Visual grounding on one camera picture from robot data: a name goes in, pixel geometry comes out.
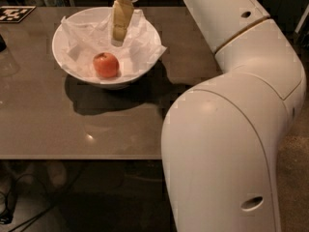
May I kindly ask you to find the crumpled white paper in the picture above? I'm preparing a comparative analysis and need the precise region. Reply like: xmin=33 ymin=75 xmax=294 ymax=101
xmin=60 ymin=9 xmax=168 ymax=80

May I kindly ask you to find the red apple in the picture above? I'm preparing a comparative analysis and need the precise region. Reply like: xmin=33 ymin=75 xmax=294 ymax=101
xmin=93 ymin=52 xmax=120 ymax=78

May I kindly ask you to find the black white marker tag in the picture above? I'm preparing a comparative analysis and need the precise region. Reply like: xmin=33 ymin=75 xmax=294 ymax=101
xmin=0 ymin=6 xmax=36 ymax=23

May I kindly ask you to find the white ceramic bowl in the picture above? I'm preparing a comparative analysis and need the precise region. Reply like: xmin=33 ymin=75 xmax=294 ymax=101
xmin=51 ymin=7 xmax=162 ymax=91

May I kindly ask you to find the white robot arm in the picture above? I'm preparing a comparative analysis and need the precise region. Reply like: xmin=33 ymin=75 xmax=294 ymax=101
xmin=161 ymin=0 xmax=306 ymax=232

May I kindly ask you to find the black cable on floor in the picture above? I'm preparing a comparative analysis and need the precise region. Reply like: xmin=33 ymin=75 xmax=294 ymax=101
xmin=0 ymin=174 xmax=66 ymax=232

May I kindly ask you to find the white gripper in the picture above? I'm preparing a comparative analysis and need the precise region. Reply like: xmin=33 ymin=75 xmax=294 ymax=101
xmin=111 ymin=0 xmax=138 ymax=46

